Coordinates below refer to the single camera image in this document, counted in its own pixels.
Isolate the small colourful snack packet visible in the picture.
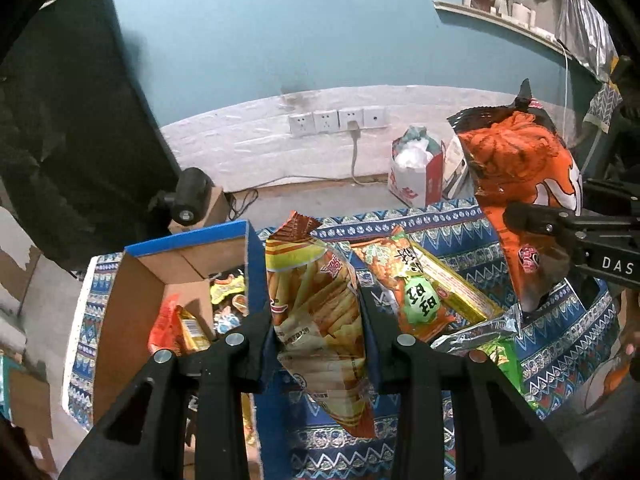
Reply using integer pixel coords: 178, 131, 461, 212
210, 275, 247, 306
214, 297, 251, 336

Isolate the brown cardboard box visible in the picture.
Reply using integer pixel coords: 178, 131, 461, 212
10, 365, 53, 461

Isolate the wall shelf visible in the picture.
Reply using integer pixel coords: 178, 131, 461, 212
434, 0, 596, 78

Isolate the cardboard box with blue rim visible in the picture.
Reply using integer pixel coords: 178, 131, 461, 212
92, 219, 276, 480

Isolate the green and orange snack packet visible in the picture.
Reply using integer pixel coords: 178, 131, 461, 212
350, 227, 458, 346

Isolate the silver foil snack packet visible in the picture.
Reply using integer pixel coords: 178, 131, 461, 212
430, 305, 523, 396

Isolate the black cloth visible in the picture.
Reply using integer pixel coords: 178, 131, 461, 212
0, 0, 183, 271

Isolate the french fries snack packet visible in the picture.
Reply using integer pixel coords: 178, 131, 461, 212
265, 211, 378, 440

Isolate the orange puffed snack packet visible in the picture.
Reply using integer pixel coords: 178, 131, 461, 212
446, 80, 583, 313

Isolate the blue patterned tablecloth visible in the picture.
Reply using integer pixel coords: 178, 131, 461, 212
62, 197, 626, 480

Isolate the red snack packet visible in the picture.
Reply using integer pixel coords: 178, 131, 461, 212
147, 295, 183, 356

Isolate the person's right hand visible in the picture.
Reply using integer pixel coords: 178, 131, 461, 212
617, 320, 640, 366

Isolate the long yellow snack packet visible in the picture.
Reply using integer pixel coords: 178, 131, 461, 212
410, 245, 503, 323

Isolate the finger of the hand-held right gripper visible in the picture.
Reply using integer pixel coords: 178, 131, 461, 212
580, 179, 640, 212
502, 202, 596, 248

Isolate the small cardboard box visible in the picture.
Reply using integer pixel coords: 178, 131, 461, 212
167, 185, 226, 236

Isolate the red and white bag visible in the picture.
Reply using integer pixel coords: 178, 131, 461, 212
388, 126, 446, 209

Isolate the white paper box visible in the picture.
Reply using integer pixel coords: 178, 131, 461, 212
442, 135, 476, 200

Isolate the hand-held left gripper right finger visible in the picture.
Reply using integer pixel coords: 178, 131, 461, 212
357, 287, 581, 480

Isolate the black camera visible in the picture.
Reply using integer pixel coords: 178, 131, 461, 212
150, 167, 213, 226

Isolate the black cable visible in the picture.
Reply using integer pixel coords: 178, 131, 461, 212
230, 189, 258, 222

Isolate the beige plug with cable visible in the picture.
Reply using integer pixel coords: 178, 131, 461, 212
346, 121, 373, 187

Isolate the grey patterned cloth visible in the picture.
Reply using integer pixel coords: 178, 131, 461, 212
582, 81, 623, 133

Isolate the silver foil curtain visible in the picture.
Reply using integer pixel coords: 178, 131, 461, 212
555, 0, 618, 81

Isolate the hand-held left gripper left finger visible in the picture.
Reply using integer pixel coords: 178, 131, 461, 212
59, 305, 273, 480

